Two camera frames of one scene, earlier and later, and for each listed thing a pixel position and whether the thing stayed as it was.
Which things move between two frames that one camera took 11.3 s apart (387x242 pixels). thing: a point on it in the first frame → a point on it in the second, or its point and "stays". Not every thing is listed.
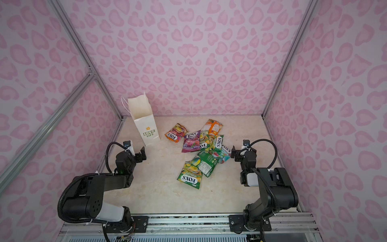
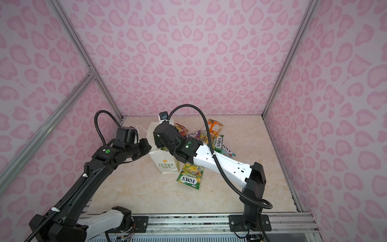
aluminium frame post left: (69, 27) stays
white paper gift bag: (141, 112) → (164, 159)
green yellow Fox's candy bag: (210, 142) stays
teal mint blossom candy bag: (223, 155) stays
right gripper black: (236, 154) → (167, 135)
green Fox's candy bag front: (191, 173) stays
